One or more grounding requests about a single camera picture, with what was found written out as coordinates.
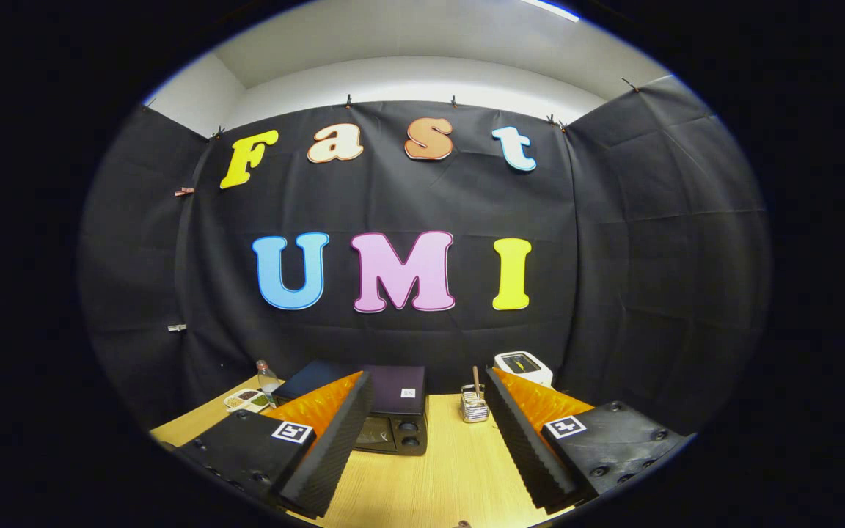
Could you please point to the white divided snack tray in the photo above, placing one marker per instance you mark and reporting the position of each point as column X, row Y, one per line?
column 245, row 400

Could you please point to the clear plastic water bottle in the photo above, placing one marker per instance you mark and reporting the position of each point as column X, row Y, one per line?
column 267, row 381

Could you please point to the black toaster oven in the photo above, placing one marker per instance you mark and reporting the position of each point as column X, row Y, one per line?
column 393, row 389

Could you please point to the wooden stick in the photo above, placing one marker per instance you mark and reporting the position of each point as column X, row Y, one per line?
column 476, row 380

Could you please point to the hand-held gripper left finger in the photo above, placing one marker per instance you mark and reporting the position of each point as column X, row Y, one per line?
column 338, row 447

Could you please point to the glass toaster oven door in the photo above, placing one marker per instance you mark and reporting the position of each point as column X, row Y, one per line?
column 375, row 436

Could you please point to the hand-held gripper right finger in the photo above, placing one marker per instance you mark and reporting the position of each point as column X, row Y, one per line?
column 524, row 444

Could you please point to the white toaster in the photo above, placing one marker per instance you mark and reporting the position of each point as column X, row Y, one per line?
column 532, row 370

